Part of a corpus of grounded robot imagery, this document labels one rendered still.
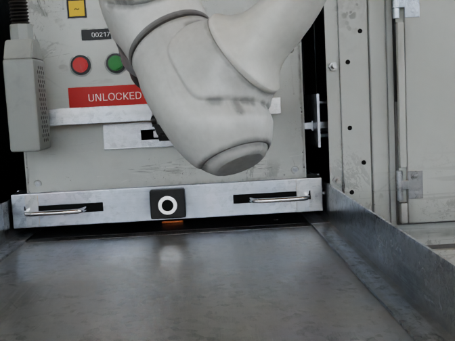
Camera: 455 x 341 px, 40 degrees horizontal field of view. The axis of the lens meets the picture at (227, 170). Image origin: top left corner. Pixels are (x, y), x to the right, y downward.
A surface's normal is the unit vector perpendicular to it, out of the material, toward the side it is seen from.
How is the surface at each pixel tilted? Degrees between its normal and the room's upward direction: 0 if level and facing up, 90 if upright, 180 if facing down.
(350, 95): 90
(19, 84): 90
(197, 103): 76
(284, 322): 0
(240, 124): 85
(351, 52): 90
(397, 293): 0
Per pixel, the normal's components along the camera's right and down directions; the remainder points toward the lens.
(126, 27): -0.61, 0.29
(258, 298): -0.05, -0.99
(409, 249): -1.00, 0.06
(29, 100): 0.04, 0.11
